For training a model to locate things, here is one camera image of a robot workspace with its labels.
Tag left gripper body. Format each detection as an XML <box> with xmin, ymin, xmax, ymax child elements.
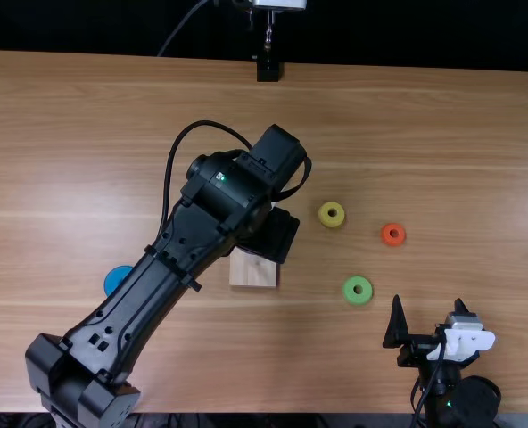
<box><xmin>236</xmin><ymin>205</ymin><xmax>301</xmax><ymax>265</ymax></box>

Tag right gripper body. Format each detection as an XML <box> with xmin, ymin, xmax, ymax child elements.
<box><xmin>395</xmin><ymin>332</ymin><xmax>479</xmax><ymax>372</ymax></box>

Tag wooden peg base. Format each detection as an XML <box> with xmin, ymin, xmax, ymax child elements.
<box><xmin>228</xmin><ymin>250</ymin><xmax>279</xmax><ymax>289</ymax></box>

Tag black clamp stand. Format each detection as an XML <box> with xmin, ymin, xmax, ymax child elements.
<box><xmin>249</xmin><ymin>8</ymin><xmax>283</xmax><ymax>84</ymax></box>

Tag silver mounted device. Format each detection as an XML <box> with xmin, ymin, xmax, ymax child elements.
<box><xmin>251</xmin><ymin>0</ymin><xmax>309</xmax><ymax>12</ymax></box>

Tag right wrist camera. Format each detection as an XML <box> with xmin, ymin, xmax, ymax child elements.
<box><xmin>425</xmin><ymin>311</ymin><xmax>497</xmax><ymax>363</ymax></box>

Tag black cable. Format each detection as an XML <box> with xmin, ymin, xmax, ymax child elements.
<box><xmin>155</xmin><ymin>119</ymin><xmax>255</xmax><ymax>246</ymax></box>
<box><xmin>409</xmin><ymin>338</ymin><xmax>449</xmax><ymax>428</ymax></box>
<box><xmin>274</xmin><ymin>154</ymin><xmax>315</xmax><ymax>203</ymax></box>

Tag yellow ring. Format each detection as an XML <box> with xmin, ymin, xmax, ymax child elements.
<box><xmin>318</xmin><ymin>201</ymin><xmax>347</xmax><ymax>230</ymax></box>

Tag light green ring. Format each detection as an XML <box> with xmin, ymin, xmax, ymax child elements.
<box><xmin>342</xmin><ymin>275</ymin><xmax>375</xmax><ymax>307</ymax></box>

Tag orange ring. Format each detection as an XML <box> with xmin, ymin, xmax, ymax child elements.
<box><xmin>380</xmin><ymin>222</ymin><xmax>408</xmax><ymax>248</ymax></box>

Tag dark blue ring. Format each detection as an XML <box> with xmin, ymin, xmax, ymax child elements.
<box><xmin>103</xmin><ymin>265</ymin><xmax>135</xmax><ymax>298</ymax></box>

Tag grey cable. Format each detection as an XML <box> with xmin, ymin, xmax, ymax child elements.
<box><xmin>155</xmin><ymin>0</ymin><xmax>212</xmax><ymax>58</ymax></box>

